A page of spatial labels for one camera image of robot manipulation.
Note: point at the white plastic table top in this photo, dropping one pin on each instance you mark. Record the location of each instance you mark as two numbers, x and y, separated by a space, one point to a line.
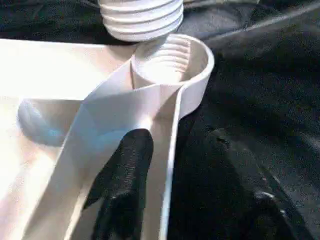
55 75

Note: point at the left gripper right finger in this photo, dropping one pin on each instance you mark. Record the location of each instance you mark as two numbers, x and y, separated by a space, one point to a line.
225 195

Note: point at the white plastic table leg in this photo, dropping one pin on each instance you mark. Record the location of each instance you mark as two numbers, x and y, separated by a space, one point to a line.
142 17

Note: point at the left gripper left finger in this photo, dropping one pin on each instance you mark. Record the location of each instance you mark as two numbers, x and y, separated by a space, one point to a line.
125 185

